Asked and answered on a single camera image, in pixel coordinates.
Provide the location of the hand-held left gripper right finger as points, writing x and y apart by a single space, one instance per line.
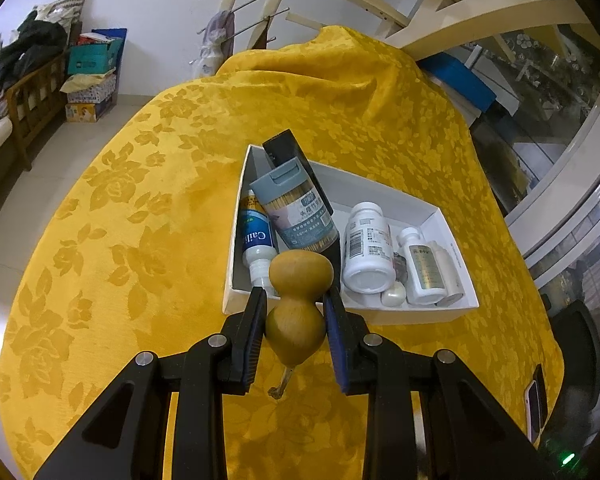
336 345

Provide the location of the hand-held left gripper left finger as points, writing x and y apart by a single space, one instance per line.
252 335

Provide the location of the wooden gourd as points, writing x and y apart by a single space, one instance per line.
297 310

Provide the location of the white pebble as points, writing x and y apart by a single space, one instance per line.
394 294

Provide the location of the blue and white tube bottle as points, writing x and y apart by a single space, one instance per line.
255 240

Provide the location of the large white pill bottle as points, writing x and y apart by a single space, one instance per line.
367 250

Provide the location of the small white bottle grey label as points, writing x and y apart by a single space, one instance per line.
425 270

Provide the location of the toothpick jar with grey lid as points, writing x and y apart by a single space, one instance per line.
300 210

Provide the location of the cream plastic bottle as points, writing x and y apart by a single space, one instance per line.
452 270

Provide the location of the black portable speaker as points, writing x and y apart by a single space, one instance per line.
287 147

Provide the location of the smartphone with white case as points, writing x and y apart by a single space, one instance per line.
532 410

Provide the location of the black smartphone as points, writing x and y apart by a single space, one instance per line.
541 390

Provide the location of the black chair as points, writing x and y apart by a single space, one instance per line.
575 360

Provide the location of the yellow floral tablecloth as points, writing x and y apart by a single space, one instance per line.
155 210

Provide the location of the white hanging bag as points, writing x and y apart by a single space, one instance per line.
212 62

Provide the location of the printed cardboard box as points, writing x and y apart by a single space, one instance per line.
87 112

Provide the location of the white and blue cardboard box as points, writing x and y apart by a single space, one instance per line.
92 95

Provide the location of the storage box with blue lid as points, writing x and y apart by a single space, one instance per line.
460 80

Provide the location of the yellow paper envelope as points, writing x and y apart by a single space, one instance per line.
87 81

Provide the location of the purple hanging cloth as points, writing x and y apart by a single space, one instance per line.
222 30

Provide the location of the green cardboard box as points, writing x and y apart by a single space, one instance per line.
92 57

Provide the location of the blue folder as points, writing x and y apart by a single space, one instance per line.
112 35

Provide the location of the cream wooden staircase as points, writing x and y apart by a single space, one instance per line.
430 5

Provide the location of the patterned pillow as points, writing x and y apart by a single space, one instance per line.
60 7

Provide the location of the wooden sofa frame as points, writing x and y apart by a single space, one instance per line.
35 95

